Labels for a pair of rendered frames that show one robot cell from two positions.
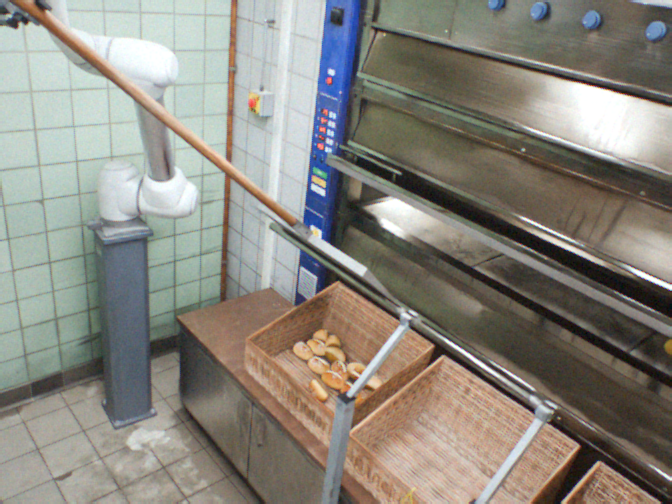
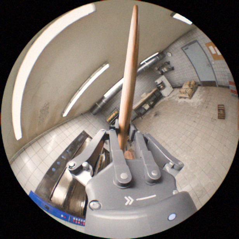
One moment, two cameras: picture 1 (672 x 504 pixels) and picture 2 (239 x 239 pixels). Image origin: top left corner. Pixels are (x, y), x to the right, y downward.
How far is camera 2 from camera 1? 153 cm
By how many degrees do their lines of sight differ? 115
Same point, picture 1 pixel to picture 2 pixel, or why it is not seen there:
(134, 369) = not seen: hidden behind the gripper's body
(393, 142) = (77, 203)
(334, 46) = (54, 212)
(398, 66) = (59, 196)
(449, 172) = (82, 189)
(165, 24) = not seen: outside the picture
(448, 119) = (72, 187)
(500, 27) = (57, 171)
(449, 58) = (59, 184)
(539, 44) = (62, 165)
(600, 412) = not seen: hidden behind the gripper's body
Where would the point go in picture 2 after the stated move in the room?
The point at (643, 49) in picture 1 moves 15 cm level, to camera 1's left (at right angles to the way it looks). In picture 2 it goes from (68, 153) to (67, 155)
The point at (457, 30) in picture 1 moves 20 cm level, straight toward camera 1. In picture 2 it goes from (55, 180) to (60, 172)
